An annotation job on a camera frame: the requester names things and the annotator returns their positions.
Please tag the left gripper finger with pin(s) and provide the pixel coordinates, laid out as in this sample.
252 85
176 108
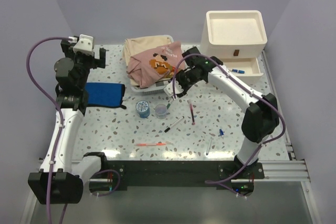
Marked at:
101 62
85 52

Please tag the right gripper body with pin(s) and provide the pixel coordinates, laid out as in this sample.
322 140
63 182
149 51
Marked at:
186 80

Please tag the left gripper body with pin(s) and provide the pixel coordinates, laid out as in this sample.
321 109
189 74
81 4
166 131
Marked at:
84 63

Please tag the green capped white marker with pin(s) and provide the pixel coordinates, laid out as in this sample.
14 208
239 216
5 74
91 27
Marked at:
169 103

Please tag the white laundry basket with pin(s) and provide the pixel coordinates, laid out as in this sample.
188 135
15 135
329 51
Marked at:
155 88

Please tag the magenta pen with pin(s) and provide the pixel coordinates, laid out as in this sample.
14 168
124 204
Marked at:
191 110

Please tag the black capped white marker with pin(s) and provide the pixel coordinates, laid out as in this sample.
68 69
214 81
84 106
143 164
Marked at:
174 124

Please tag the pink printed t-shirt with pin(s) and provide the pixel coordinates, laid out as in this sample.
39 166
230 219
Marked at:
152 65

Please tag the blue capped white marker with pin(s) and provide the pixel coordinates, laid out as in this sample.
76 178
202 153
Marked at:
238 71

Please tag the orange pen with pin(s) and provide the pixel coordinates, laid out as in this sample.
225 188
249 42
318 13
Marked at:
150 144

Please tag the white drawer cabinet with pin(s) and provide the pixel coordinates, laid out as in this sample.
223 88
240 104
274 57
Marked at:
225 31

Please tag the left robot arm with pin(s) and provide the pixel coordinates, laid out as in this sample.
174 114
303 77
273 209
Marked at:
57 181

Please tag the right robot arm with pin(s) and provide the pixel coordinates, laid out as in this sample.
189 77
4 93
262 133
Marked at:
260 111

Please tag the clear plastic cup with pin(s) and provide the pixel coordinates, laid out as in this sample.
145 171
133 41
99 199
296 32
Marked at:
160 111

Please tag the blue round tin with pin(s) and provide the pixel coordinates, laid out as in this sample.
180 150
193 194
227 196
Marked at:
143 109

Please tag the blue cloth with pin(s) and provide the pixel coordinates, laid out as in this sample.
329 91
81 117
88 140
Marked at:
105 95

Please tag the white slim pen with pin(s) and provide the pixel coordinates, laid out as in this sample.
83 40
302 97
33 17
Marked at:
208 146

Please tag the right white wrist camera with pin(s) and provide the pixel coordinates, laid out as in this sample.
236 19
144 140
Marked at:
173 88

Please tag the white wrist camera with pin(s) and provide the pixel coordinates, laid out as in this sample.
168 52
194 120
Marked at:
173 88
85 42

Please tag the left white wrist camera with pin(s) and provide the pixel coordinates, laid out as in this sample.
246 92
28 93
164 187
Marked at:
85 42

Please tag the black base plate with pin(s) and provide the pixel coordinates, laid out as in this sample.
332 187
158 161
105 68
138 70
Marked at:
119 175

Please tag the aluminium rail frame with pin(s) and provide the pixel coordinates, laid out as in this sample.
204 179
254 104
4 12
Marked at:
287 170

